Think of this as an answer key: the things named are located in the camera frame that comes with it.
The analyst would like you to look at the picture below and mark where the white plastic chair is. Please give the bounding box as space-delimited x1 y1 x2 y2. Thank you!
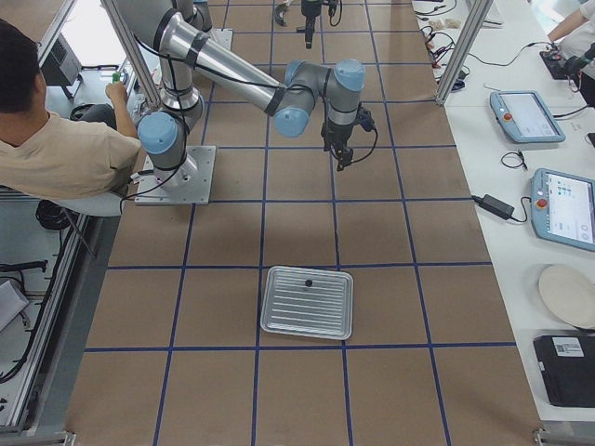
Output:
0 184 126 259

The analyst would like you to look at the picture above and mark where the black looped cable on table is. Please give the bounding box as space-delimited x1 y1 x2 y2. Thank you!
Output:
500 149 528 171

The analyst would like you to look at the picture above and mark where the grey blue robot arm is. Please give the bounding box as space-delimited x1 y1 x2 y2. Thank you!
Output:
103 1 376 195

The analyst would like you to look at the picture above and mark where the black tablet with label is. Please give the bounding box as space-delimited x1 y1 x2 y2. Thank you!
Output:
533 335 594 408

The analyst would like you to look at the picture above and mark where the aluminium frame post right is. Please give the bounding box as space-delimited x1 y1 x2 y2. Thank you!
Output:
435 0 493 106

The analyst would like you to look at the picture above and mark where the lower blue teach pendant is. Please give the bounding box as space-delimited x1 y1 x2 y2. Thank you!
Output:
531 168 594 252

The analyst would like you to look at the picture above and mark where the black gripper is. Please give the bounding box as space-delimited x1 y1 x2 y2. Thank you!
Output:
321 121 353 161
299 0 322 33

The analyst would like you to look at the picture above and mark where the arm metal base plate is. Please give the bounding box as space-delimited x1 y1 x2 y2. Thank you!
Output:
134 146 216 205

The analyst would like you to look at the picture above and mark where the person at right table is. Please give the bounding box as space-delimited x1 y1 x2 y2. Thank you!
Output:
548 0 594 105

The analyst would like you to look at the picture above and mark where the aluminium frame post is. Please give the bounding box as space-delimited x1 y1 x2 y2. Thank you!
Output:
435 0 493 106
101 0 162 112

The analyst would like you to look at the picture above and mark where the black power adapter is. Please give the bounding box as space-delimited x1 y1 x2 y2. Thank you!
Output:
471 194 514 220

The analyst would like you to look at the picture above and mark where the ribbed aluminium tray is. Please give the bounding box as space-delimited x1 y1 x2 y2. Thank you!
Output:
260 266 354 341

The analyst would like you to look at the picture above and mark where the beige round plate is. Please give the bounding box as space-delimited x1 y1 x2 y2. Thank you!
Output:
538 265 594 330

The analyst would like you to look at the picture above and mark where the blue teach pendant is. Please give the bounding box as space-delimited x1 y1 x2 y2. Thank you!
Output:
489 90 566 144
531 168 594 252

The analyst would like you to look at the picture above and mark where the olive metal brake shoe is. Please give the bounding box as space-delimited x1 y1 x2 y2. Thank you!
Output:
273 3 288 27

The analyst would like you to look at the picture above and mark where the aluminium frame post left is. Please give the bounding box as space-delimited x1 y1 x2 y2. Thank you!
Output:
101 0 162 112

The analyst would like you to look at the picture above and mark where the person in beige shirt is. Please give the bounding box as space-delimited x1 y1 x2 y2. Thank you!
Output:
1 21 141 200

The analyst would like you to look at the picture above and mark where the upper blue teach pendant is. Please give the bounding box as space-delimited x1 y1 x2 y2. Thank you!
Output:
489 90 566 144

